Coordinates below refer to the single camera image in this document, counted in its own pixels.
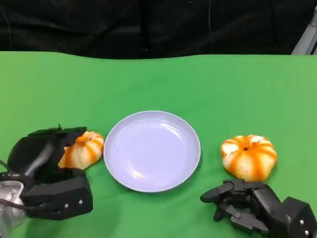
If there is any black backdrop curtain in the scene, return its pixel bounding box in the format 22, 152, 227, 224
0, 0, 317, 60

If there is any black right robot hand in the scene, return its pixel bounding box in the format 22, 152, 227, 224
200, 178, 283, 236

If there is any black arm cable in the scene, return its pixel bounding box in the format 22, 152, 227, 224
0, 160, 16, 177

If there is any green table cloth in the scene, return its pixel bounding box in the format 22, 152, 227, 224
0, 51, 317, 238

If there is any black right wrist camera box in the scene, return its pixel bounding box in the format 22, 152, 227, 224
268, 197, 317, 238

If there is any grey metal frame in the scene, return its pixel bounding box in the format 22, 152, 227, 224
291, 21, 317, 56

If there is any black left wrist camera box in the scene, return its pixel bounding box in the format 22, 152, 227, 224
20, 175, 94, 221

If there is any orange white toy bread roll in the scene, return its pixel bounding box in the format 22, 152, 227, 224
58, 131, 105, 171
220, 134, 277, 182

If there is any lilac plate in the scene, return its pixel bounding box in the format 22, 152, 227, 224
103, 110, 202, 193

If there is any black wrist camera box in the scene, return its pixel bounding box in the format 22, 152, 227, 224
20, 175, 94, 221
268, 197, 317, 238

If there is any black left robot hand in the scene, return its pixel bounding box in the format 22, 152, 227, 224
7, 123, 88, 186

